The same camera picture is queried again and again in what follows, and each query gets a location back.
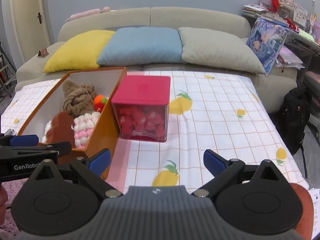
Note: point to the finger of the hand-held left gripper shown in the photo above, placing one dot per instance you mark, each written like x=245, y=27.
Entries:
x=61, y=147
x=23, y=140

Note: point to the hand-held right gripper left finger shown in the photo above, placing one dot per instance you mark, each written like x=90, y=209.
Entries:
x=100, y=160

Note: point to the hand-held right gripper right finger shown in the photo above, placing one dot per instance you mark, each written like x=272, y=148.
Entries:
x=214, y=160

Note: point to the brown waffle plush cushion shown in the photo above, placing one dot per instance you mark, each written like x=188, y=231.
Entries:
x=61, y=127

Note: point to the orange cardboard box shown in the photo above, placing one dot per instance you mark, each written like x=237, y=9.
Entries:
x=105, y=130

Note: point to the pink white knitted toy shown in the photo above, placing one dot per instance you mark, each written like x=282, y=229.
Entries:
x=85, y=127

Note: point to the brown plush toy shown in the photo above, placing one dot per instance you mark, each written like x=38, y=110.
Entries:
x=77, y=97

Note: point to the orange strawberry plush toy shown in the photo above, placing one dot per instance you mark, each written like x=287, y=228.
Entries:
x=100, y=102

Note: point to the checkered fruit print tablecloth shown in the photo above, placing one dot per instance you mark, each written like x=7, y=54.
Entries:
x=225, y=130

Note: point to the metal folding rack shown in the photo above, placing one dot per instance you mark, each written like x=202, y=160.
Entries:
x=6, y=67

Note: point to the clear box with red lid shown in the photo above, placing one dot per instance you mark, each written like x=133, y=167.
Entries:
x=142, y=87

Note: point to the black backpack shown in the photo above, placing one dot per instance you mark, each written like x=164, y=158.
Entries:
x=295, y=117

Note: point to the yellow pillow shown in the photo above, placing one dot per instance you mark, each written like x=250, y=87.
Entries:
x=75, y=52

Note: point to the orange cushion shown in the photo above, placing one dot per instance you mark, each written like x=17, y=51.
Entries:
x=302, y=205

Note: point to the printed white paper sheets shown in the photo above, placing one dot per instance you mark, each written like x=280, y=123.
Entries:
x=315, y=205

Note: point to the grey-green pillow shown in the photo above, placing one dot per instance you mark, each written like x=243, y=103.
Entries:
x=217, y=50

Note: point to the light blue pillow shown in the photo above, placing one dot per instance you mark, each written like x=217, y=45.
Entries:
x=140, y=46

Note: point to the cream door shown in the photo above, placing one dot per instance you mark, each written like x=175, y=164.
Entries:
x=30, y=17

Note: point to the blue cartoon print pillow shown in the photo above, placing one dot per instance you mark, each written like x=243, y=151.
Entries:
x=265, y=42

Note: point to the pink plastic folders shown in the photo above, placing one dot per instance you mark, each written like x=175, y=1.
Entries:
x=290, y=56

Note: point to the pink desk chair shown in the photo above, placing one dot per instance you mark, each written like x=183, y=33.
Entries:
x=313, y=77

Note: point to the long pink plush toy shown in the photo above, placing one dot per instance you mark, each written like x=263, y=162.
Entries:
x=85, y=13

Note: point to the beige fabric sofa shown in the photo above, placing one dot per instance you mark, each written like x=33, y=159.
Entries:
x=200, y=17

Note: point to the grey study desk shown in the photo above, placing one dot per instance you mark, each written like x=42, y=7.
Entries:
x=300, y=38

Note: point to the stack of books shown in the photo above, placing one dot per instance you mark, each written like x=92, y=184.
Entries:
x=253, y=10

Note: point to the white desk calendar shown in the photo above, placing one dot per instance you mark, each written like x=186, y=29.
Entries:
x=299, y=19

